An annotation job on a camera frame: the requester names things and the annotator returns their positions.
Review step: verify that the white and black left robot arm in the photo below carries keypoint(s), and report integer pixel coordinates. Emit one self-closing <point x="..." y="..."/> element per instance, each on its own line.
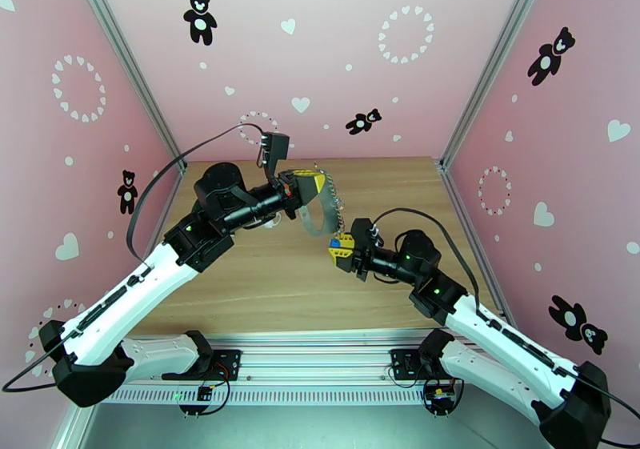
<point x="125" y="307"/>

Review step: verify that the aluminium frame post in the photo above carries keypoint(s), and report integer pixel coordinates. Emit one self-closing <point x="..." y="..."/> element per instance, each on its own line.
<point x="492" y="62"/>
<point x="127" y="62"/>

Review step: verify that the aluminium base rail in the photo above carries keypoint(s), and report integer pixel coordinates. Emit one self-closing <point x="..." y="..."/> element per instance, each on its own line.
<point x="310" y="362"/>

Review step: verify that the small black circuit board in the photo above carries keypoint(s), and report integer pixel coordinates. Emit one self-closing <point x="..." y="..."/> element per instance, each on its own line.
<point x="203" y="393"/>
<point x="440" y="395"/>

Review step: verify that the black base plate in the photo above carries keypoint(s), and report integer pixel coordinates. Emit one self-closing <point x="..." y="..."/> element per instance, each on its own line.
<point x="400" y="362"/>
<point x="230" y="362"/>

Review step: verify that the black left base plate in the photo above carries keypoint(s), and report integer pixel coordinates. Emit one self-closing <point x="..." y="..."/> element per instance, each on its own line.
<point x="230" y="362"/>

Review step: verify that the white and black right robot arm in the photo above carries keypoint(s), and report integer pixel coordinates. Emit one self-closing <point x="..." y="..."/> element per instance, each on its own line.
<point x="500" y="332"/>

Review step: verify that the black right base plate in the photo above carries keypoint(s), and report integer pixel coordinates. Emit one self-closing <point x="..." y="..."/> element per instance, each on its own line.
<point x="400" y="362"/>

